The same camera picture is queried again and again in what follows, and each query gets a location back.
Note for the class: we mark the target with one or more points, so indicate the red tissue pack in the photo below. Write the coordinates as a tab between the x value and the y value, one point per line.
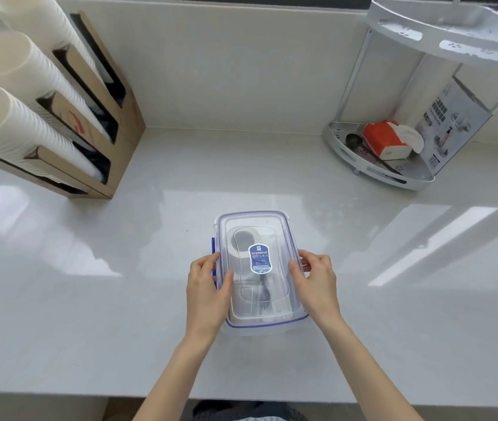
382	138

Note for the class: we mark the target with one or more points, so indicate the person's left thumb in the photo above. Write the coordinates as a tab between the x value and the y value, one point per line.
227	298

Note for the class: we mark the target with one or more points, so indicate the person's right hand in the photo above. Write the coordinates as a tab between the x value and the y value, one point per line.
319	293

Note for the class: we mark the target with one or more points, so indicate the white corner shelf rack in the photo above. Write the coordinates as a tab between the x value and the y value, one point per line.
433	32

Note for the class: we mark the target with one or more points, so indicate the person's right thumb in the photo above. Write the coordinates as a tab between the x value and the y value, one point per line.
299	284

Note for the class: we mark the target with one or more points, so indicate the person's right forearm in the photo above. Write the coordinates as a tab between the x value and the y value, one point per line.
362	372

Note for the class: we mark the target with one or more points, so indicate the stack of white paper cups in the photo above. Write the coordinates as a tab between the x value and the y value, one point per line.
34	21
8	127
25	70

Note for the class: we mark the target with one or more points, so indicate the person's dark striped clothing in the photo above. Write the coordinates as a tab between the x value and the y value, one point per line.
240	412

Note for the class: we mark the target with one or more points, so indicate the person's left forearm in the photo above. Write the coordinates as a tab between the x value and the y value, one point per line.
178	372

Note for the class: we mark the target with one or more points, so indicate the clear plastic food container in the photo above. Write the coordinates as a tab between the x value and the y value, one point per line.
266	334

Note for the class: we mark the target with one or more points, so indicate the person's left hand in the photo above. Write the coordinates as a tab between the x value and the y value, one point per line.
205	298

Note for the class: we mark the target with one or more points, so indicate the clear lid with blue seal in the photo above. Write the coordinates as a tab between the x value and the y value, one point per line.
270	232

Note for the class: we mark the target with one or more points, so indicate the brown cardboard cup holder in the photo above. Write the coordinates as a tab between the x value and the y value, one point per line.
119	140

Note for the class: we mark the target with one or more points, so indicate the dark utensil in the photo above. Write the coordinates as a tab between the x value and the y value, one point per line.
264	291

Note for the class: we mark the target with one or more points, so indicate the black spoon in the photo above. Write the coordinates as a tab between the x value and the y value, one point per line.
354	139

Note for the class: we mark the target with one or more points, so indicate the printed white packaging card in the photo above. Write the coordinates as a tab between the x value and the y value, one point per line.
454	127

